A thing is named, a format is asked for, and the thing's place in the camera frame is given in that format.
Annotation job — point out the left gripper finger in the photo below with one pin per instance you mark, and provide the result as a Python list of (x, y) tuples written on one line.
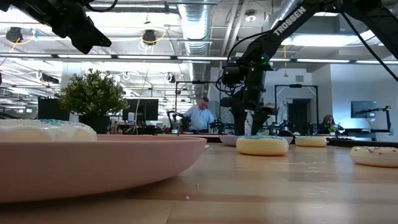
[(82, 46), (94, 37)]

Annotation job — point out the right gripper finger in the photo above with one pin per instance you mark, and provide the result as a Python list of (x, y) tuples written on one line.
[(256, 123), (242, 124)]

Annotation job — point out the blue iced donut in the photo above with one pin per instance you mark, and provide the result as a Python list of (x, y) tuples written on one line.
[(262, 147)]

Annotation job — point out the white iced striped donut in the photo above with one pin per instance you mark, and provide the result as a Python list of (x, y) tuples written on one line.
[(46, 132)]

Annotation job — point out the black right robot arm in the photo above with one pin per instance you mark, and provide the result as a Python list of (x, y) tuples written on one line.
[(292, 21)]

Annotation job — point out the black background robot arm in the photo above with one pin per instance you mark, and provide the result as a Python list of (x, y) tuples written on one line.
[(220, 127)]

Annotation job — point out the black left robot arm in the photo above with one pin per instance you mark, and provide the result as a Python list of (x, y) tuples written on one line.
[(6, 3)]

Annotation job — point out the purple round plate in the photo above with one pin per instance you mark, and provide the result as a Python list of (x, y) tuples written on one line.
[(228, 140)]

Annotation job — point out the long overhead light bar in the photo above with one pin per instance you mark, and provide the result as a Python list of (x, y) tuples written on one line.
[(140, 57)]

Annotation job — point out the yellow hanging pendant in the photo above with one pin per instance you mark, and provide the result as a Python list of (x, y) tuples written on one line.
[(285, 75)]

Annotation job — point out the green potted plant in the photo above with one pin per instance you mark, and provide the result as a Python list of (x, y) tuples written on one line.
[(93, 96)]

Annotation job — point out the dark cabinet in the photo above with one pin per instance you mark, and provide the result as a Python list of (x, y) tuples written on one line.
[(53, 109)]

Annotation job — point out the black desk monitor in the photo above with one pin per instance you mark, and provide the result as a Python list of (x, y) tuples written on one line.
[(146, 109)]

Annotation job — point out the round ceiling sensor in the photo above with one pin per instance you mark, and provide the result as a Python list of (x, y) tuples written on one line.
[(250, 16)]

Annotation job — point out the bright ceiling light panel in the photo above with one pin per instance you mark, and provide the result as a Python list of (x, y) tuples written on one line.
[(326, 40)]

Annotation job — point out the pink round plate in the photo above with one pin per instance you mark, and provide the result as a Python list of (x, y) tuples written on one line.
[(93, 168)]

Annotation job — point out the small sprinkled white donut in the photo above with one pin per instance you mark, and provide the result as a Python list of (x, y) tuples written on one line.
[(376, 158)]

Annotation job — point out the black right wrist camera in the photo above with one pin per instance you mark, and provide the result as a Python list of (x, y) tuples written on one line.
[(231, 76)]

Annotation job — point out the black gantry frame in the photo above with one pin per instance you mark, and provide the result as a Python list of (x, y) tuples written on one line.
[(295, 86), (199, 82)]

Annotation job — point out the round silver ceiling duct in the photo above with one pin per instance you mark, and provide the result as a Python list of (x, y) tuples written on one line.
[(195, 21)]

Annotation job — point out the wall-mounted screen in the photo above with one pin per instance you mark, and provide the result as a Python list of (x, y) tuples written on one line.
[(362, 107)]

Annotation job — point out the slanted silver ceiling duct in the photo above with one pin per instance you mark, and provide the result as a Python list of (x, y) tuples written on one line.
[(286, 7)]

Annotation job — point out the black aluminium table frame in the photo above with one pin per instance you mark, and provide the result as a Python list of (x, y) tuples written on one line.
[(367, 143)]

